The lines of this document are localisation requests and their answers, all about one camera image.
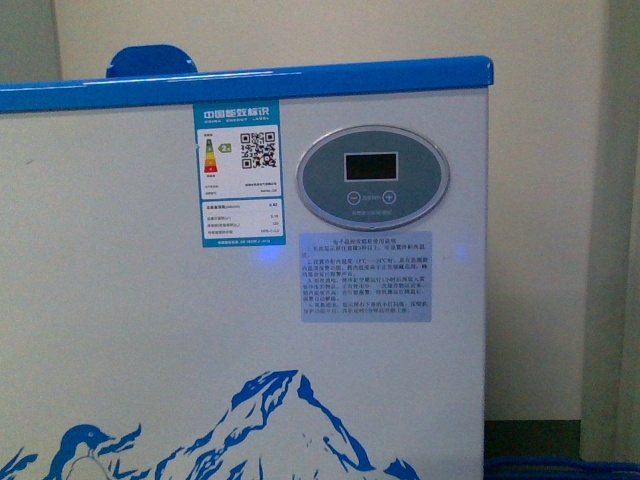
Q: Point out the pale blue instruction sticker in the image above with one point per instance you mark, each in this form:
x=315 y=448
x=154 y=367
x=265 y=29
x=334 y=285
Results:
x=381 y=277

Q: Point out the white chest freezer body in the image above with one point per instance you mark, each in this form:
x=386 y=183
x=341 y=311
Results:
x=129 y=350

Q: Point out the oval grey control panel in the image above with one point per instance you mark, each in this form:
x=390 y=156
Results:
x=372 y=177

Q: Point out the blue energy label sticker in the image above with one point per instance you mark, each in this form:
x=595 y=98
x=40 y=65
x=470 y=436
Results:
x=240 y=173

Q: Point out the blue freezer lid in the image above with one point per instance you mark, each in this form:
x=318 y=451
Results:
x=368 y=78

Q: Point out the blue lid hinge cover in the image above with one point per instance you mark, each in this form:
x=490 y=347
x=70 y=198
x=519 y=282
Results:
x=150 y=60

